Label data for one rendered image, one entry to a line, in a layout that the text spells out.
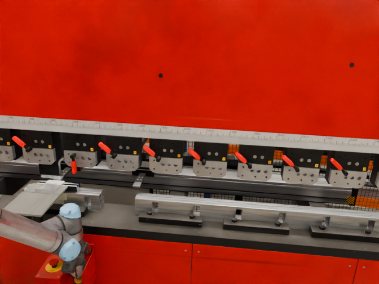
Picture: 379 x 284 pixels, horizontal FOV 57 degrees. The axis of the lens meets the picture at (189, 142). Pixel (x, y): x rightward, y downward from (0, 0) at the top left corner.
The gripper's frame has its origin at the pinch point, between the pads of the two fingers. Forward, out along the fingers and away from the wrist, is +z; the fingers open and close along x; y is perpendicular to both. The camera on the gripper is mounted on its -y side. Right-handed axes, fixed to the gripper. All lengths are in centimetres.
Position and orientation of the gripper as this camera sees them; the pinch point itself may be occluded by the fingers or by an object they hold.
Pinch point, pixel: (77, 278)
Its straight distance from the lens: 167.1
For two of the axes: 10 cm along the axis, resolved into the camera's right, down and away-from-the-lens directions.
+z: -0.3, 9.0, 4.3
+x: -10.0, -0.5, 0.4
